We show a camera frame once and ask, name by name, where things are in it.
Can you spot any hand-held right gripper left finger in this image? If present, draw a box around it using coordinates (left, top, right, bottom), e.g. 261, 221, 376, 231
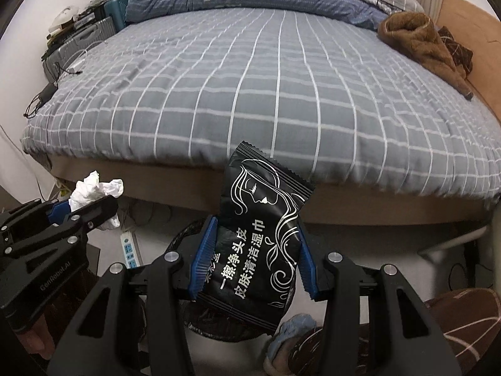
47, 215, 219, 376

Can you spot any black cable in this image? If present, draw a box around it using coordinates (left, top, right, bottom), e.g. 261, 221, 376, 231
23, 82, 59, 118

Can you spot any white tissue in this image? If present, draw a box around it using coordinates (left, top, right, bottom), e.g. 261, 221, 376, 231
68, 170, 125, 231

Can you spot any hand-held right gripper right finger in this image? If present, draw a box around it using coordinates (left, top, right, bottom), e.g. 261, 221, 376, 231
295, 223, 462, 376

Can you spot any white furniture frame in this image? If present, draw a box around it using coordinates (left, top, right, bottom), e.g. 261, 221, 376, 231
419, 223, 490, 263

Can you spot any person's left hand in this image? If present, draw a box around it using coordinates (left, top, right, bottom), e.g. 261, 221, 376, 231
18, 317, 53, 357

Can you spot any black wet wipe packet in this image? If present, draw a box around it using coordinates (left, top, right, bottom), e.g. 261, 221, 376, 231
198, 141, 316, 335

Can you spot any white rounded object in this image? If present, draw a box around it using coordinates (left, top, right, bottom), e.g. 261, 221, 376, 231
49, 6, 81, 34

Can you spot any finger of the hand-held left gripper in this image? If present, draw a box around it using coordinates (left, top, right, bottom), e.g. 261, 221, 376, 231
4, 194, 119, 260
0, 199, 75, 240

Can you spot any brown fleece garment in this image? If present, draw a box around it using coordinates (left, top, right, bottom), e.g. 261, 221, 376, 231
378, 12, 474, 100

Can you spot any wooden headboard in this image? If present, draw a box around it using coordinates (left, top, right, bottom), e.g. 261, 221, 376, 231
436, 0, 501, 126

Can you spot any dark brown patterned cloth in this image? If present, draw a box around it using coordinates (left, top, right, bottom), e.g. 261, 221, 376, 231
436, 27, 474, 79

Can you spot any trash bin with black bag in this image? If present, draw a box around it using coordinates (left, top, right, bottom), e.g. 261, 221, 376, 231
166, 221, 275, 339

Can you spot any grey suitcase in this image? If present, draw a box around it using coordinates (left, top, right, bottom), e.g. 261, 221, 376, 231
42, 18, 118, 79

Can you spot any blue grey fuzzy slipper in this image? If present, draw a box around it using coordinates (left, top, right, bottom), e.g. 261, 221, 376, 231
266, 313, 323, 376

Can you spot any white power strip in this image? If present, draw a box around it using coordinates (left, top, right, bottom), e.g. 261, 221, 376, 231
118, 230, 142, 270

